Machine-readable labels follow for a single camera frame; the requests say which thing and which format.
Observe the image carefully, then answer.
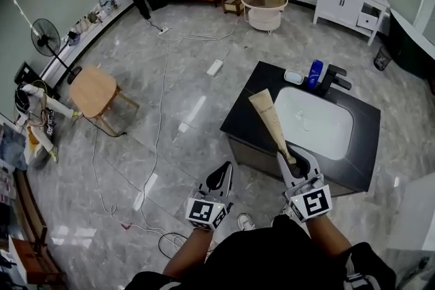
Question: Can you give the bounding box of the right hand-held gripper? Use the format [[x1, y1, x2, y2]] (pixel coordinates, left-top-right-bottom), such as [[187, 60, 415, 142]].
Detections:
[[276, 145, 334, 225]]

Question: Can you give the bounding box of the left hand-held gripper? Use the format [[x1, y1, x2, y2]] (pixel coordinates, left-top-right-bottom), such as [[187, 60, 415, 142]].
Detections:
[[185, 160, 236, 232]]

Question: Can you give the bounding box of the beige toiletry item tube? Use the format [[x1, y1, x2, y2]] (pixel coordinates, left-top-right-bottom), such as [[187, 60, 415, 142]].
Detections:
[[247, 88, 300, 166]]

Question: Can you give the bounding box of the person's left forearm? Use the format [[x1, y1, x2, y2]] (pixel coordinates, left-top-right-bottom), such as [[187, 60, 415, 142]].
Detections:
[[162, 226, 215, 280]]

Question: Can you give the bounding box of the person's right forearm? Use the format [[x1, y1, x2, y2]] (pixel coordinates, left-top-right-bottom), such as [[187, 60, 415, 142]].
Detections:
[[307, 213, 353, 261]]

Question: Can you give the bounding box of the white sink basin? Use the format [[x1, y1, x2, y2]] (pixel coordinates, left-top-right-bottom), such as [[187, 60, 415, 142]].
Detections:
[[273, 86, 355, 161]]

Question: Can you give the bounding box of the black sink counter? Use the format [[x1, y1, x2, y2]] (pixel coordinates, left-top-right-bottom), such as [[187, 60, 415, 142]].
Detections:
[[220, 60, 382, 198]]

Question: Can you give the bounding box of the person's white right shoe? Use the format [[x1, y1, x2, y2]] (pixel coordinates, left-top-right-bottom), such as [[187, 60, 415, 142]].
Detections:
[[271, 202, 294, 223]]

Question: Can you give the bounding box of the person's white shoe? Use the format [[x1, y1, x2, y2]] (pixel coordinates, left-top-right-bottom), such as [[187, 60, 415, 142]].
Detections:
[[237, 212, 256, 232], [271, 202, 294, 223]]

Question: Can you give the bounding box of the person's white left shoe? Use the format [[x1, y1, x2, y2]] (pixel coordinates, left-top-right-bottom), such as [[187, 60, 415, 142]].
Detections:
[[237, 212, 256, 232]]

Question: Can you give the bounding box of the white soap dish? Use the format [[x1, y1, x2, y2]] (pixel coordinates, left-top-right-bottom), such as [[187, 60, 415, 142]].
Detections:
[[283, 68, 305, 86]]

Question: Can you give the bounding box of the blue bottle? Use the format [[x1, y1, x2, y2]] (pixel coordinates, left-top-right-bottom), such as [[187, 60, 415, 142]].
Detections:
[[308, 59, 324, 90]]

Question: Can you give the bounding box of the person's black clothing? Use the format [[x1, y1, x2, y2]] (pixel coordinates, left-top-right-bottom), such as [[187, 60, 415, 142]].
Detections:
[[124, 215, 398, 290]]

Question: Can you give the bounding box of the black faucet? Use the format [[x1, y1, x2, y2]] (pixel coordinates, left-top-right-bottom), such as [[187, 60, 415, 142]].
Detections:
[[318, 63, 353, 95]]

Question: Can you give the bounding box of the large white power strip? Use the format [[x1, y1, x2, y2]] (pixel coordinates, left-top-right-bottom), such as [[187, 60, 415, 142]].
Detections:
[[206, 58, 224, 77]]

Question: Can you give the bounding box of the white appliance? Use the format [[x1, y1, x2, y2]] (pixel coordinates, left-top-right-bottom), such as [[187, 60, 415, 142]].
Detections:
[[383, 170, 435, 253]]

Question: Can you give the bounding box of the black mesh trash bin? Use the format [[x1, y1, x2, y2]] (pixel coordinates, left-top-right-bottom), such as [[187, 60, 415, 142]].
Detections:
[[373, 45, 393, 72]]

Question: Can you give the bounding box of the small wooden table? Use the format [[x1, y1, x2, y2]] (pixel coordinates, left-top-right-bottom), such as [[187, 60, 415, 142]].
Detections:
[[68, 65, 141, 137]]

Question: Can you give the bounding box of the round white coffee table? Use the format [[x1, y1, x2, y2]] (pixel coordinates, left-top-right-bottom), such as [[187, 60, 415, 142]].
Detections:
[[240, 0, 290, 35]]

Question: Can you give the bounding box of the white vanity cabinet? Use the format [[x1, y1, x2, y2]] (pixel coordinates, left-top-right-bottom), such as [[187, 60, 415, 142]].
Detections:
[[312, 0, 392, 47]]

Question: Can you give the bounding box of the black bathtub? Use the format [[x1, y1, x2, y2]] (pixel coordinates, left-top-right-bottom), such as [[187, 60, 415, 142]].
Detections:
[[387, 7, 435, 79]]

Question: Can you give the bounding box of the brown wooden cabinet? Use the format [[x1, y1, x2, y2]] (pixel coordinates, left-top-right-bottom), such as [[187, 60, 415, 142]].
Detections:
[[8, 168, 67, 287]]

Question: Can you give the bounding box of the white mannequin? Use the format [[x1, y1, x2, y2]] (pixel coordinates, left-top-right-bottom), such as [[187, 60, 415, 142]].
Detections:
[[14, 82, 84, 164]]

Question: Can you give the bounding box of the black standing fan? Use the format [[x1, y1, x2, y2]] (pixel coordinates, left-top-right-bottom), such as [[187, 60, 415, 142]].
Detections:
[[31, 18, 83, 85]]

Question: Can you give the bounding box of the long white cable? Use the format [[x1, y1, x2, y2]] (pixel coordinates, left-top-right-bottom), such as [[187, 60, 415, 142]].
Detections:
[[90, 18, 243, 261]]

